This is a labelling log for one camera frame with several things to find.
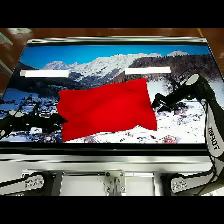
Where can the red T-shirt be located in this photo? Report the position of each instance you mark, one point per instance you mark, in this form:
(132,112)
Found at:
(106,110)

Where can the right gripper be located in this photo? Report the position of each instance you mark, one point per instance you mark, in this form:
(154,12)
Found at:
(164,101)

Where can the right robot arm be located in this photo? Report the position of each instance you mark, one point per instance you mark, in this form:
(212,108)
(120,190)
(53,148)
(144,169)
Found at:
(213,133)

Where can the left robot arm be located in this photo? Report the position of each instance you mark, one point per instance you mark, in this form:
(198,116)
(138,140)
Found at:
(23,122)

